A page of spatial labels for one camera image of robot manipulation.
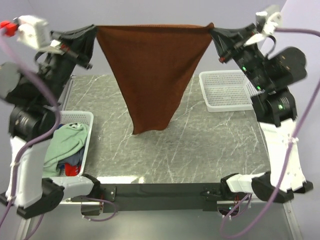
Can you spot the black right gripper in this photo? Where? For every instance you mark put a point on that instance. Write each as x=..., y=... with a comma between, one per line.
x=222, y=36

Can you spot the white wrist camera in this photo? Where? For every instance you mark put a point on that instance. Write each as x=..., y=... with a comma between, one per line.
x=33, y=32
x=267, y=20

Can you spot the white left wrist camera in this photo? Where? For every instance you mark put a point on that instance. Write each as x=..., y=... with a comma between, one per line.
x=33, y=32

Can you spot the white empty basket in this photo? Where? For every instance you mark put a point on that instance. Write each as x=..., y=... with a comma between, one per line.
x=226, y=91

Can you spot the white laundry basket with clothes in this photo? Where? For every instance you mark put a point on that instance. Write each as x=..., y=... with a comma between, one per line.
x=81, y=117

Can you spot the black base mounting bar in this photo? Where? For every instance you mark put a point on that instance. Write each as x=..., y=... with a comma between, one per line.
x=110, y=191

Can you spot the mint green towel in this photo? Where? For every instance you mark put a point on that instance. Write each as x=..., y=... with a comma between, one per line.
x=66, y=141

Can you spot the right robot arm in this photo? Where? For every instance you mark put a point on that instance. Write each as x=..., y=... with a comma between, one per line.
x=275, y=110

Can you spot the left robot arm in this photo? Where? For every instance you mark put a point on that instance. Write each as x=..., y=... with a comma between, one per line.
x=35, y=119

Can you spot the red patterned cloth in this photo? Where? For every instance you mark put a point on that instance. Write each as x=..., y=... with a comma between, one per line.
x=70, y=170

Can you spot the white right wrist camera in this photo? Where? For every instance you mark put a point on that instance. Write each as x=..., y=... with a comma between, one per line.
x=267, y=20

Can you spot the aluminium front frame rail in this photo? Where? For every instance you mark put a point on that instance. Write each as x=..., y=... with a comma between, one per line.
x=160, y=203

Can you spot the aluminium table edge rail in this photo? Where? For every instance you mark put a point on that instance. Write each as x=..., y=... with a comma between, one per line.
x=66, y=93

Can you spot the rust brown towel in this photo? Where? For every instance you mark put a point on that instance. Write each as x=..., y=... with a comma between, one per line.
x=153, y=64

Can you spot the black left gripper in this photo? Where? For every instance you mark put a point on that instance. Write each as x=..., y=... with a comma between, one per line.
x=75, y=45

